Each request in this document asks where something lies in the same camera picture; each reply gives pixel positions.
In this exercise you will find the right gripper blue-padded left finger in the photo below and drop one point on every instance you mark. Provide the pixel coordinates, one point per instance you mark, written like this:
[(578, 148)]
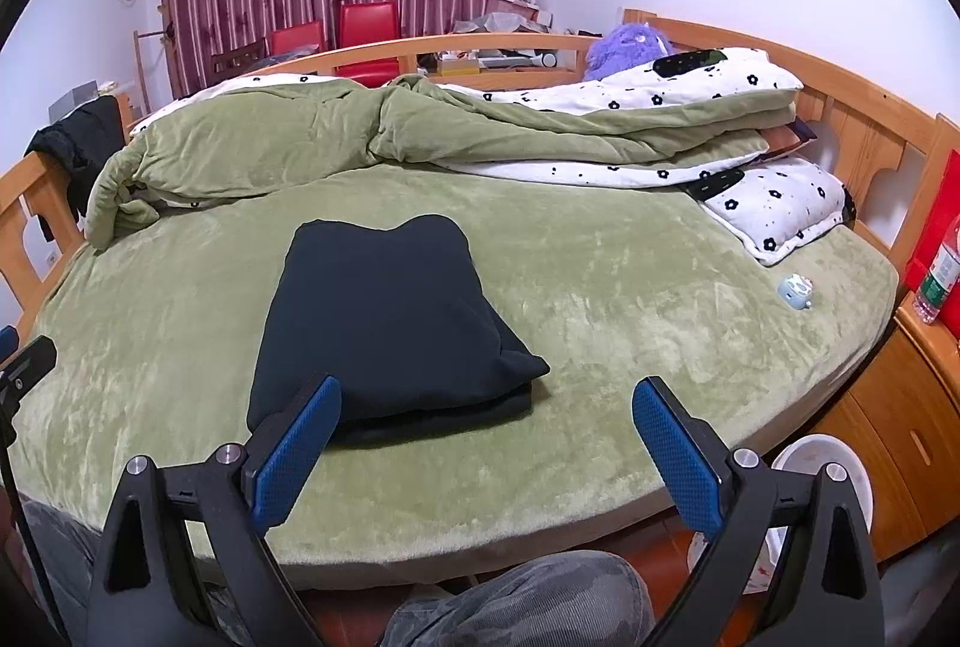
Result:
[(282, 452)]

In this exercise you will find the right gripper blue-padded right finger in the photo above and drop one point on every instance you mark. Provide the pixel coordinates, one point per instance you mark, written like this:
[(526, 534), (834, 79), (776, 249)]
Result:
[(689, 455)]

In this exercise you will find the black sweatshirt with white logo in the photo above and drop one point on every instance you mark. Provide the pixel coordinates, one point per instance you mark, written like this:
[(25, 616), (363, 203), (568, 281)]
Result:
[(399, 319)]

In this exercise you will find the white bucket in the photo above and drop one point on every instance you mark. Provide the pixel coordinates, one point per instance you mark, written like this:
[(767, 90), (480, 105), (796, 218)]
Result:
[(806, 457)]

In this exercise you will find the camouflage trouser leg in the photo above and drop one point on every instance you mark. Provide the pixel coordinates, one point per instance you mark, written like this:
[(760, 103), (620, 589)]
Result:
[(583, 597)]

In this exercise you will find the small light blue toy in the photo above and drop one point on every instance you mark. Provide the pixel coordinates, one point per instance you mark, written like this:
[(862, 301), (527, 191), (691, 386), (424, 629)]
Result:
[(797, 291)]

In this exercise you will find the green fleece bed sheet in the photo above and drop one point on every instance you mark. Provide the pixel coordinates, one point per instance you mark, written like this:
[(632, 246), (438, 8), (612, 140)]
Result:
[(157, 337)]

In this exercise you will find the wooden nightstand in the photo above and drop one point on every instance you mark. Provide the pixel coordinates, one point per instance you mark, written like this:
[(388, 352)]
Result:
[(900, 415)]

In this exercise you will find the black jacket on footboard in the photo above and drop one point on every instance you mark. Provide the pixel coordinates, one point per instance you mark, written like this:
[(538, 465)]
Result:
[(81, 142)]

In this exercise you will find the white floral pillow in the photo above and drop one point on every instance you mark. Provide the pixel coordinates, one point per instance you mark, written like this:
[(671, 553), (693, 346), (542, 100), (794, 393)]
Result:
[(774, 208)]

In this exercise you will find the green label plastic bottle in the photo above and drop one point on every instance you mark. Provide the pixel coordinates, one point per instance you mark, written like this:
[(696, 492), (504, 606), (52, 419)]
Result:
[(940, 279)]

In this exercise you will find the red box on nightstand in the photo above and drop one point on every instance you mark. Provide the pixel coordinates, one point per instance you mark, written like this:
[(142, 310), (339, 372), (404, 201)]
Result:
[(944, 209)]

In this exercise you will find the green quilt with floral lining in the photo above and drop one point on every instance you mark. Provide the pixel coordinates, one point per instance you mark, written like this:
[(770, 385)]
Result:
[(261, 134)]

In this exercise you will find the black remote on quilt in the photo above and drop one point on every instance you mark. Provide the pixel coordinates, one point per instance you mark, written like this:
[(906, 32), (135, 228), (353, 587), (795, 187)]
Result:
[(682, 63)]

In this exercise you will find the red chair left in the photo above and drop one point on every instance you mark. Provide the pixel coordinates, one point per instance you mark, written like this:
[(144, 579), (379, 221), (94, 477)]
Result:
[(308, 38)]

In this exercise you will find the red chair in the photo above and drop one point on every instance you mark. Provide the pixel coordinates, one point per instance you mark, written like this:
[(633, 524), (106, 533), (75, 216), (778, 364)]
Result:
[(367, 23), (308, 38)]

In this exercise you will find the purple plush toy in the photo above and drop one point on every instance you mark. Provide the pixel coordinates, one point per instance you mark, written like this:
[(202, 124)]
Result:
[(627, 46)]

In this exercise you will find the red chair right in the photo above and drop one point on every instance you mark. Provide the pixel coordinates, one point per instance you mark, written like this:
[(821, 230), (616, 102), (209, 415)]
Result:
[(367, 23)]

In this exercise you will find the wooden bed frame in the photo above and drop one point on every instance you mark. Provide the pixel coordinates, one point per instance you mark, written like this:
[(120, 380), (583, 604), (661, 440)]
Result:
[(874, 129)]

